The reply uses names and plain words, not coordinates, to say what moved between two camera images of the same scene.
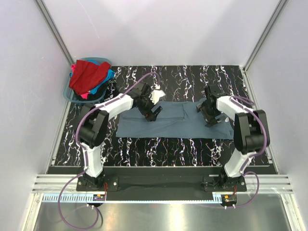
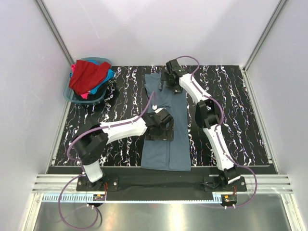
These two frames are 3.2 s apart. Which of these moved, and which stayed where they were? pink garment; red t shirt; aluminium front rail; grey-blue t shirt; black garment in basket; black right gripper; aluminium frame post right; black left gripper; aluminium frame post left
Moved: grey-blue t shirt; black left gripper; black right gripper
Stayed: aluminium frame post right; pink garment; red t shirt; black garment in basket; aluminium frame post left; aluminium front rail
